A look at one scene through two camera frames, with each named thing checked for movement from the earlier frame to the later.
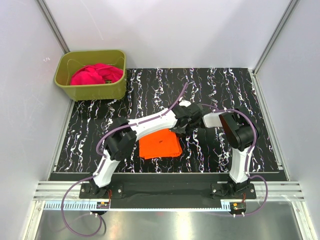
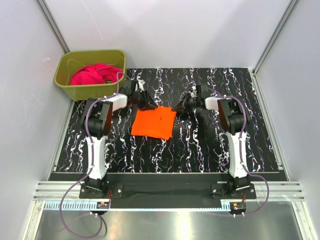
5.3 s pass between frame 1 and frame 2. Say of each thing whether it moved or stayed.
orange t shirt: moved
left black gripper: moved
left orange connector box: stayed
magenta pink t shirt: stayed
